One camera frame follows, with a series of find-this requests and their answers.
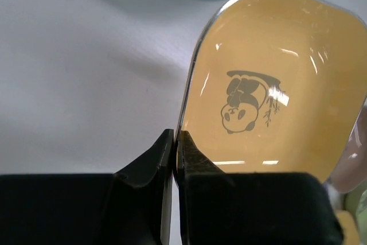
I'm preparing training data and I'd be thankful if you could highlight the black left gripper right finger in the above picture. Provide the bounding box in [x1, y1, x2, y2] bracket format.
[175, 131, 344, 244]

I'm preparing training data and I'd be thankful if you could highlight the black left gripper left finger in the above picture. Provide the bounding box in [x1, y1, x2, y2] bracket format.
[1, 129, 174, 244]

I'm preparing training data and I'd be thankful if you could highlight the orange panda plate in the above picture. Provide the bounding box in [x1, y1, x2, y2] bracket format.
[178, 0, 366, 181]

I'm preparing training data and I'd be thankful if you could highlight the yellow plate near right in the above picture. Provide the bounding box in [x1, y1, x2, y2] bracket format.
[335, 211, 360, 245]

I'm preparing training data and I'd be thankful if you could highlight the brown panda plate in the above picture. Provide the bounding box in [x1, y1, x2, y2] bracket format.
[330, 110, 366, 193]

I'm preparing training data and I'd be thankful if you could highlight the green plate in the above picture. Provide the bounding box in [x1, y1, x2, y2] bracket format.
[345, 180, 366, 244]

